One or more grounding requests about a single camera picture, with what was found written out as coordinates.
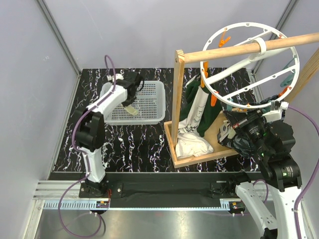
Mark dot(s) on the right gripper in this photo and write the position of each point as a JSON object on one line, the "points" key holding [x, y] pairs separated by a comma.
{"points": [[236, 117]]}

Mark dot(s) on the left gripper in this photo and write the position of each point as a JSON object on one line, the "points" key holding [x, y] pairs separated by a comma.
{"points": [[126, 103]]}

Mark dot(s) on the cream sock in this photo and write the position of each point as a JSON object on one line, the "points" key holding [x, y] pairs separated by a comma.
{"points": [[230, 132], [131, 110]]}

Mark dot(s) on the white round clip hanger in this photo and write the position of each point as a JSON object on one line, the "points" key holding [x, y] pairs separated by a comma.
{"points": [[249, 64]]}

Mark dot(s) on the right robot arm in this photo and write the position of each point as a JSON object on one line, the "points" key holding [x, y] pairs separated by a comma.
{"points": [[283, 180]]}

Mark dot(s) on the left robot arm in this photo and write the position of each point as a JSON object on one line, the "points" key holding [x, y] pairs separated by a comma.
{"points": [[89, 133]]}

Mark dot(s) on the green garment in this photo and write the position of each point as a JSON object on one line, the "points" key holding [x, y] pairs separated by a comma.
{"points": [[209, 112]]}

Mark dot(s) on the orange clothespin middle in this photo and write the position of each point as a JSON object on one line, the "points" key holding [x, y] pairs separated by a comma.
{"points": [[213, 100]]}

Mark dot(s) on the orange clothespin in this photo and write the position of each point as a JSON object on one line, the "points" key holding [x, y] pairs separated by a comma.
{"points": [[213, 100], [223, 40], [205, 72]]}

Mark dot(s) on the white perforated plastic basket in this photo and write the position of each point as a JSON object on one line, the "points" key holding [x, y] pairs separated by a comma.
{"points": [[150, 106]]}

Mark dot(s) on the white printed t-shirt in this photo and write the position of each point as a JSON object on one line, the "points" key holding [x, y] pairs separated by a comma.
{"points": [[190, 144]]}

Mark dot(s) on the orange clothespin left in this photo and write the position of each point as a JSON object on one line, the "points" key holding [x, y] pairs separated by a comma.
{"points": [[205, 72]]}

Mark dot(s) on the teal clothespin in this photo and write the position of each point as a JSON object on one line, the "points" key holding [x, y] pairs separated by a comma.
{"points": [[287, 81]]}

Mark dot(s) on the orange clothespin top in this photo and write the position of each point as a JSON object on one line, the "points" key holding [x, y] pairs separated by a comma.
{"points": [[223, 40]]}

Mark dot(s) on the wooden hanging rack frame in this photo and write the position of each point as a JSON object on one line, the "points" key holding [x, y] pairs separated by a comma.
{"points": [[181, 58]]}

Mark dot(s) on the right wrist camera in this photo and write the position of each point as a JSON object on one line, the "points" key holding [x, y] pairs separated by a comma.
{"points": [[277, 108]]}

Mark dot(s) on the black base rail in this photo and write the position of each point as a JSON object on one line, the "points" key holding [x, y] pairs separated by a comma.
{"points": [[163, 190]]}

